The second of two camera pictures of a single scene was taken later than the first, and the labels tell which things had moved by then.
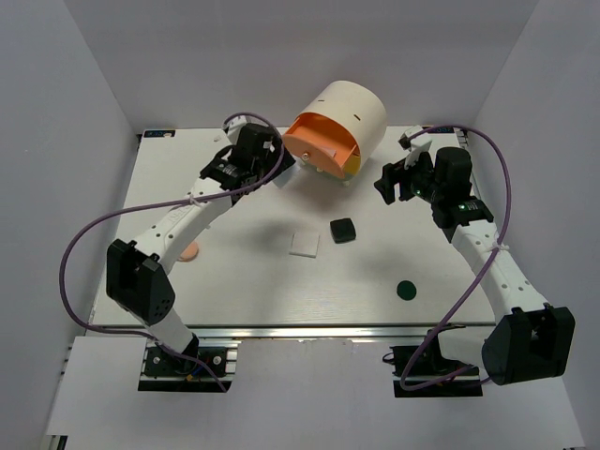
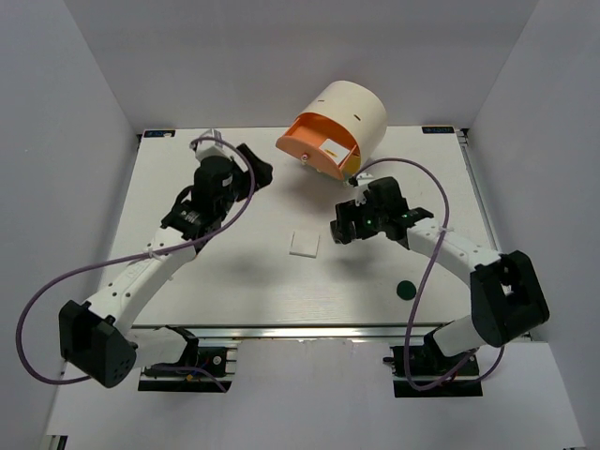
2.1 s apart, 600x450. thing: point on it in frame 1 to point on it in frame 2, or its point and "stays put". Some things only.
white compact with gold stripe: (281, 180) to (335, 148)
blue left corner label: (157, 133) stays put
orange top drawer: (322, 142) stays put
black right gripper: (393, 173) to (348, 212)
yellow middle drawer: (352, 165) stays put
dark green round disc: (406, 290) stays put
